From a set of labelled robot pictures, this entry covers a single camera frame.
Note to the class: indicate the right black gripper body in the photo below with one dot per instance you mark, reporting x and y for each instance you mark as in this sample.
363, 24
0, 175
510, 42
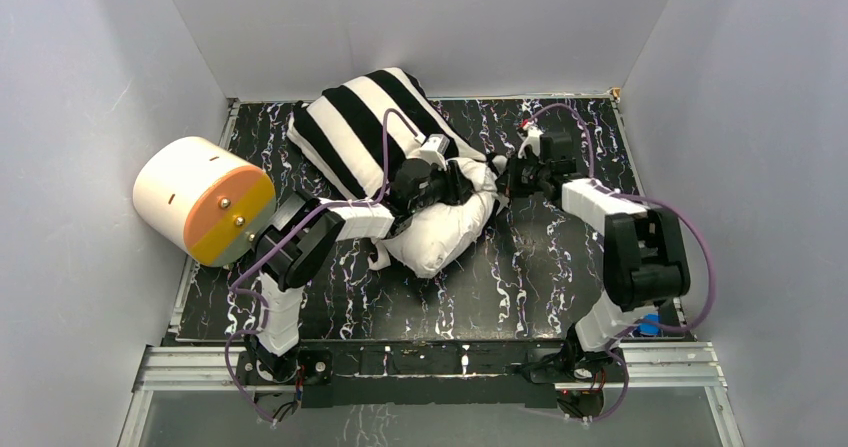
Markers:
527, 175

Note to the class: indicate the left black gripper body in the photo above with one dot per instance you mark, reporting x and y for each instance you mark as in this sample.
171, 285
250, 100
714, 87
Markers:
457, 181

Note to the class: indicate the white pillow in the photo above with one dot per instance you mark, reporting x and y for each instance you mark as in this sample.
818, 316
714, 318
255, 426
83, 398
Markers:
440, 233

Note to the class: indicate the black white striped pillowcase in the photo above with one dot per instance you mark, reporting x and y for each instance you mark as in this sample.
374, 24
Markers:
341, 132

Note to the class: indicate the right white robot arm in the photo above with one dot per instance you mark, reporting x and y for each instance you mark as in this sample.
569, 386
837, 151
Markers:
644, 261

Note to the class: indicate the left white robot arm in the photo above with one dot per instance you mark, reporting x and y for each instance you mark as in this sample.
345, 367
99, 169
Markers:
303, 232

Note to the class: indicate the small blue object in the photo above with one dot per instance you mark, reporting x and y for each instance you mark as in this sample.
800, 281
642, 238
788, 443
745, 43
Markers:
648, 327

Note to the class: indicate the white orange cylinder roll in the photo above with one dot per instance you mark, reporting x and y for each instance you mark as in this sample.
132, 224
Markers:
207, 201

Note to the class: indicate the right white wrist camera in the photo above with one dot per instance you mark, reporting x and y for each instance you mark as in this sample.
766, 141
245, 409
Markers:
531, 136

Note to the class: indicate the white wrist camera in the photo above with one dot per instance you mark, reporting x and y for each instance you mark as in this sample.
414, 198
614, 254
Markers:
434, 148
531, 136

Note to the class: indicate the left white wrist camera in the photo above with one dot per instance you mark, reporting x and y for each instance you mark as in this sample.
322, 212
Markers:
434, 148

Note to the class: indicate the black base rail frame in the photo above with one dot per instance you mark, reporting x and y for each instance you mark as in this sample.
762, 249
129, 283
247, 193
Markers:
533, 374

